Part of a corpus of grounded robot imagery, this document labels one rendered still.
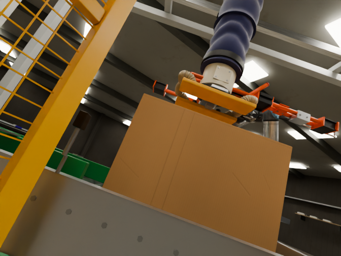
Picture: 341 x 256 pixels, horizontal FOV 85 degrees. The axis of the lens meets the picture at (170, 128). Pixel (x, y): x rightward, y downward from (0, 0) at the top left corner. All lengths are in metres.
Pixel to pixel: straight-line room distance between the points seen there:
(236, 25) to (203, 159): 0.74
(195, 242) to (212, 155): 0.30
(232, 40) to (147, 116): 0.61
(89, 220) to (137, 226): 0.11
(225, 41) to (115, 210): 0.89
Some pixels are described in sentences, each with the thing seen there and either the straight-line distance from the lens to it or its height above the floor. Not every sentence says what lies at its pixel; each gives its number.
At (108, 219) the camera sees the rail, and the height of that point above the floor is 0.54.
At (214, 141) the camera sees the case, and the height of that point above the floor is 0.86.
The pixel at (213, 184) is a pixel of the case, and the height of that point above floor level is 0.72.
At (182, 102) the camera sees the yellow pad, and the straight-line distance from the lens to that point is 1.01.
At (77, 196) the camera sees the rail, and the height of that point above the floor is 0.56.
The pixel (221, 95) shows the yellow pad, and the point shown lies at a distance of 0.84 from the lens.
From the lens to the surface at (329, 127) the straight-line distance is 1.22.
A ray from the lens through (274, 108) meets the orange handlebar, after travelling 1.13.
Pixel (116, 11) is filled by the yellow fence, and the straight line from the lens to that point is 0.60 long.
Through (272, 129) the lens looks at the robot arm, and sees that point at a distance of 1.73.
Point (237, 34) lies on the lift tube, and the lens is 1.12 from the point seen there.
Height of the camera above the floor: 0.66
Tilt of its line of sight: 17 degrees up
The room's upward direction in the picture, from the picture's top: 21 degrees clockwise
